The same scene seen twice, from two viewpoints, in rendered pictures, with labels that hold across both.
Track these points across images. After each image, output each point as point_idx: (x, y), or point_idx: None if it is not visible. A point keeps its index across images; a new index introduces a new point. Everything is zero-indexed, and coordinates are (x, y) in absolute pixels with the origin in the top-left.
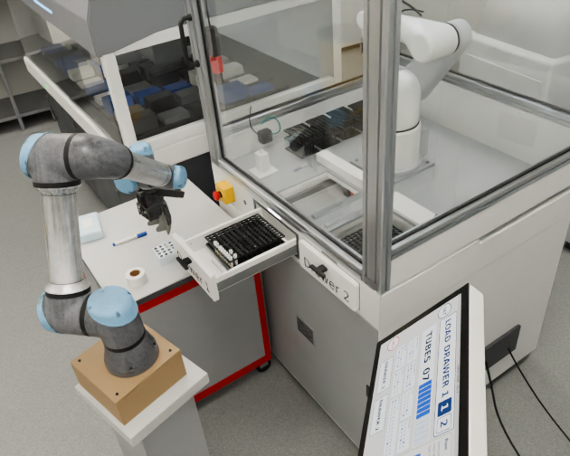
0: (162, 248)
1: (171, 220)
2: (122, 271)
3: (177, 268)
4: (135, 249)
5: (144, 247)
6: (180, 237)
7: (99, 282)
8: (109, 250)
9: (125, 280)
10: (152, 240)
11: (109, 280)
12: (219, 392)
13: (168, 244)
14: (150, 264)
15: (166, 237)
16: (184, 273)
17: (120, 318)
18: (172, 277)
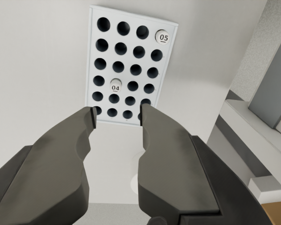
0: (109, 95)
1: (218, 157)
2: (98, 171)
3: (187, 89)
4: (31, 123)
5: (38, 104)
6: (99, 13)
7: (99, 202)
8: None
9: (126, 176)
10: (14, 70)
11: (105, 192)
12: None
13: (108, 72)
14: (120, 126)
15: (26, 27)
16: (216, 89)
17: None
18: (201, 114)
